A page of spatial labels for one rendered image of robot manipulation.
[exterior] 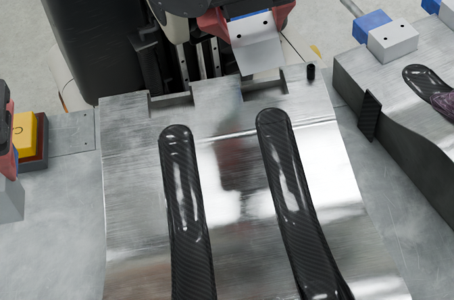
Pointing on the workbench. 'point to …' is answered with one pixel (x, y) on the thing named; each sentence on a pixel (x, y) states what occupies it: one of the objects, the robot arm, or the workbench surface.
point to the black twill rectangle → (369, 115)
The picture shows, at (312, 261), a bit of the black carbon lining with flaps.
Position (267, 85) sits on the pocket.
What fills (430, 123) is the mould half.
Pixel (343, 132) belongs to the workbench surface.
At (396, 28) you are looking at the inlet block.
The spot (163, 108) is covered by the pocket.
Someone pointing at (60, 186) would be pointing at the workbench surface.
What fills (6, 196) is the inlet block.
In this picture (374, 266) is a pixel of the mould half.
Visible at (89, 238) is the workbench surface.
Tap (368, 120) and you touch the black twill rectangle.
